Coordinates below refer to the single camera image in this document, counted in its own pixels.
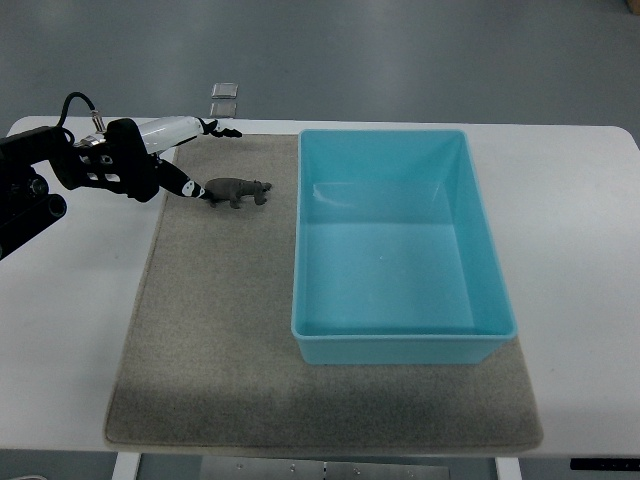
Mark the lower floor outlet plate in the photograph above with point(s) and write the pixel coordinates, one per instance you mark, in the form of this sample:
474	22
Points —
223	109

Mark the metal table base plate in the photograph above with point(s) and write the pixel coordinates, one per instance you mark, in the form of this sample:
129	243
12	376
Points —
258	468

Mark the blue plastic box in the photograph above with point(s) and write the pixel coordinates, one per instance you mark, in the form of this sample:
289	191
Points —
394	260

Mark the brown toy hippo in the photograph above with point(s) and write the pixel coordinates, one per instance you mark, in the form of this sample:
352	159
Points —
234	189

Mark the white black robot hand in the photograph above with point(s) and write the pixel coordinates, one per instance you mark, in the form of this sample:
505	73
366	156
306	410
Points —
143	144

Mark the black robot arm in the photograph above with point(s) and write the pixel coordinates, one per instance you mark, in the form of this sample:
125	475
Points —
28	207

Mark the grey felt mat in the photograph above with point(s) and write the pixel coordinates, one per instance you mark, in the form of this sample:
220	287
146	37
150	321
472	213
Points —
210	361

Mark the white left table leg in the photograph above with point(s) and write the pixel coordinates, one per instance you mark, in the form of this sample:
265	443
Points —
126	466

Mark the white right table leg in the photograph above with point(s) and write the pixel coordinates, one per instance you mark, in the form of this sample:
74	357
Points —
508	468

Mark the black table control panel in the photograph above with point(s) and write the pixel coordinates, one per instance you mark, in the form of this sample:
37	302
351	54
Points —
605	464

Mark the white table leg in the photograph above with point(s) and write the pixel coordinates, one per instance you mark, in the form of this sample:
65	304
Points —
508	468
126	466

